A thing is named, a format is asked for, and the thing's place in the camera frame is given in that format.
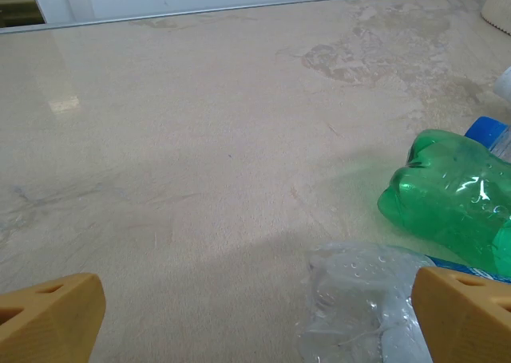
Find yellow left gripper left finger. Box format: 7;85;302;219
0;273;107;363

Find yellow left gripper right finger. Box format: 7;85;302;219
410;266;511;363

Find green plastic bottle yellow cap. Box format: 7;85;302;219
377;128;511;278

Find small clear bottle blue label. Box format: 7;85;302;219
464;115;511;160

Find cream ribbed plastic bin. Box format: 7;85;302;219
480;0;511;35

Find aluminium table edge strip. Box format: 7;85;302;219
0;0;498;35

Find white door frame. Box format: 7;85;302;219
27;0;97;24

